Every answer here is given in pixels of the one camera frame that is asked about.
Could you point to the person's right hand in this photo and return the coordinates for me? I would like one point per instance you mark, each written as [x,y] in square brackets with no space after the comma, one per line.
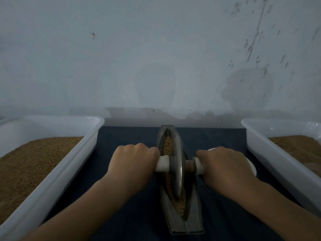
[225,170]

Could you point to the person's left hand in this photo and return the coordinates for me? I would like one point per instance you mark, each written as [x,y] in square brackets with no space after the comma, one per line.
[131,165]

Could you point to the white plastic tray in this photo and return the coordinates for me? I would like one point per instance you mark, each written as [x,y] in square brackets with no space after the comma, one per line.
[70,170]
[276,165]

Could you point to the small ground grain portion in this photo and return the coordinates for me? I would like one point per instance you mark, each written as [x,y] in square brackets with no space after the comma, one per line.
[176,198]

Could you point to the boat-shaped metal grinding trough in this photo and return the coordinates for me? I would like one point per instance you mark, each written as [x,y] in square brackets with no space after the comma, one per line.
[188,223]

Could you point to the person's left forearm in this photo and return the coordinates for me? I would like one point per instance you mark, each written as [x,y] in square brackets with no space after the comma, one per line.
[75,218]

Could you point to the person's right forearm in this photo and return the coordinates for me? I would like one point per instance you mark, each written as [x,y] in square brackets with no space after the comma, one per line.
[283,213]

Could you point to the white round plate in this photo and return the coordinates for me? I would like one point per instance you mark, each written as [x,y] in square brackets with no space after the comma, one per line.
[251,165]

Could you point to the dark blue tablecloth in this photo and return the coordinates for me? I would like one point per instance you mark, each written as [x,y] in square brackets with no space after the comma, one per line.
[135,221]

